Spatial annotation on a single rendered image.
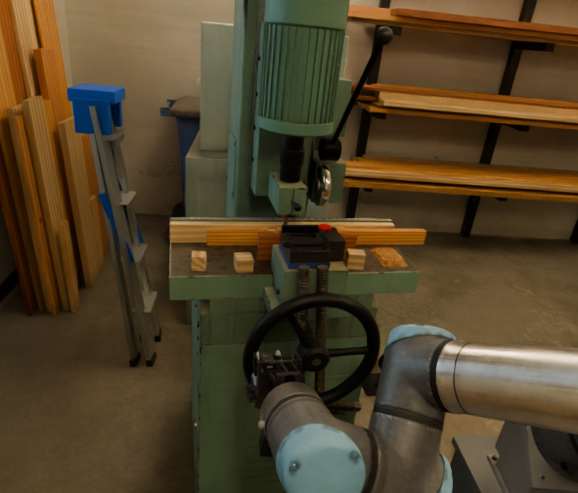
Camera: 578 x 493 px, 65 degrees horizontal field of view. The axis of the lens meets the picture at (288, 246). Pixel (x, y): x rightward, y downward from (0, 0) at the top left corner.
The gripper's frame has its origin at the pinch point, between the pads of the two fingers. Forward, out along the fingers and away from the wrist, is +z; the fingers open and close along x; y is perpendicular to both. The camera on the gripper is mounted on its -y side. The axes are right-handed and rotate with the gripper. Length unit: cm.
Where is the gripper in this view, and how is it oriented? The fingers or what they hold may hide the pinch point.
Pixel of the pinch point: (264, 373)
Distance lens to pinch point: 88.3
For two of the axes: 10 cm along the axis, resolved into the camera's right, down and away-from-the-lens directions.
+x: -9.7, 0.1, -2.3
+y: 0.1, -10.0, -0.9
